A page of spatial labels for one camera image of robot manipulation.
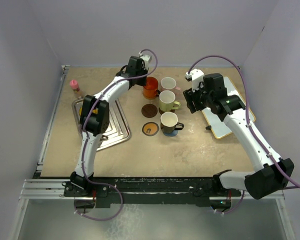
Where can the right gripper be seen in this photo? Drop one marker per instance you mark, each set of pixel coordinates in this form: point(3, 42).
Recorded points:
point(191, 97)

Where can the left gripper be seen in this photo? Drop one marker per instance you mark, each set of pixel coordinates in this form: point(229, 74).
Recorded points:
point(142, 83)

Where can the orange mug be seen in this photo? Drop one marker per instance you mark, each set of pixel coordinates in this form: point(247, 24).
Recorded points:
point(151, 89)

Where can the green mug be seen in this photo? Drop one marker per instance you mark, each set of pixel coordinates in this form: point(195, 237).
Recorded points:
point(167, 101)

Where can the pink mug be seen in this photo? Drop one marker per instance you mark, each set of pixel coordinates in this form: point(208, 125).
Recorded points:
point(169, 84)

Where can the black and white mug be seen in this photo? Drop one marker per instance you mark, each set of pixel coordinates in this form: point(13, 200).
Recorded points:
point(170, 122)

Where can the dark wood coaster bottom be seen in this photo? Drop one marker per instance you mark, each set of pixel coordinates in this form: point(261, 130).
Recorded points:
point(164, 110)

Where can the dark wood coaster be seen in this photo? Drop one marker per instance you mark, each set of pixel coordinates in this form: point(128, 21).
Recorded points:
point(164, 110)
point(149, 110)

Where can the blue face coaster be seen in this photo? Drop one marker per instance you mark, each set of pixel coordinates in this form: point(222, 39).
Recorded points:
point(172, 134)

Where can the dark wood coaster top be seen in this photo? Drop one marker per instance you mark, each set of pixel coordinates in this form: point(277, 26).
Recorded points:
point(149, 110)

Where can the yellow mug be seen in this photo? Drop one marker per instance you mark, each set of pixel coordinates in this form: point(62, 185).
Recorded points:
point(86, 111)

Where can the orange black face coaster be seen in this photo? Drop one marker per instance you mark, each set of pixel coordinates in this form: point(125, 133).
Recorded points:
point(150, 129)

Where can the silver metal tray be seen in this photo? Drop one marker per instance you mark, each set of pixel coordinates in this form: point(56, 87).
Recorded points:
point(118, 130)

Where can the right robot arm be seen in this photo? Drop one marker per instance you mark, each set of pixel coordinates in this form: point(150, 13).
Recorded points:
point(270, 171)

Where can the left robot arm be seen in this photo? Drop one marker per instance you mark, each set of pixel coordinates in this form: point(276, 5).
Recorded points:
point(95, 116)

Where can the pink cap bottle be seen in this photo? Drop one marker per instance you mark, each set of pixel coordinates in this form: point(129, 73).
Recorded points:
point(76, 89)

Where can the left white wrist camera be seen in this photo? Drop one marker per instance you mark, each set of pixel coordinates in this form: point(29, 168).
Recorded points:
point(146, 59)

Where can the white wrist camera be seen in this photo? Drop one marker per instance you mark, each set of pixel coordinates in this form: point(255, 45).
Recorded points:
point(195, 76)
point(146, 59)

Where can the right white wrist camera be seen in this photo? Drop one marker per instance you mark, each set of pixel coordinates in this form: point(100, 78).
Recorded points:
point(195, 76)

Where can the white board wooden frame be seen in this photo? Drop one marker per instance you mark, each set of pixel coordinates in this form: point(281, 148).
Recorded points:
point(215, 120)

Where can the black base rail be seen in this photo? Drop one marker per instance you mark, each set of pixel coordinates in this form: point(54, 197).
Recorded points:
point(105, 191)

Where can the aluminium frame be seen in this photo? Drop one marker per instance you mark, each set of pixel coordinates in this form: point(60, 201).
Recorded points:
point(45, 214)

